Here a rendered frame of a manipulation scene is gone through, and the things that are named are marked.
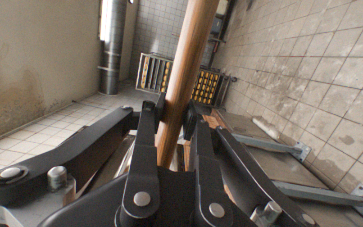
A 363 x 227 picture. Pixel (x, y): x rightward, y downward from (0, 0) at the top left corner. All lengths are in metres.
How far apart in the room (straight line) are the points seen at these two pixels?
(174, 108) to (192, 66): 0.05
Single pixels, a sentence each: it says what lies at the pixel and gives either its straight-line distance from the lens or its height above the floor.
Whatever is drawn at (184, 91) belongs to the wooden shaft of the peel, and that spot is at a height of 1.17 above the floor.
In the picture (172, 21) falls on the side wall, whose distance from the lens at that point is 5.24.
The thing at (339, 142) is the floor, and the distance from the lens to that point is 1.47.
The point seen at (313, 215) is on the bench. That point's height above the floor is 0.42.
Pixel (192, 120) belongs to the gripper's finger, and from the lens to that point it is 0.15.
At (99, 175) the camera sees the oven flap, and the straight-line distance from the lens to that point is 1.54.
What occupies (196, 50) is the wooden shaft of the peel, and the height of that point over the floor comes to 1.17.
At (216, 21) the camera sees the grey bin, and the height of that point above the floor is 0.36.
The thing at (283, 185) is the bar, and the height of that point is 0.54.
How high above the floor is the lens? 1.19
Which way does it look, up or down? 7 degrees down
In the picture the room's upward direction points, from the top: 77 degrees counter-clockwise
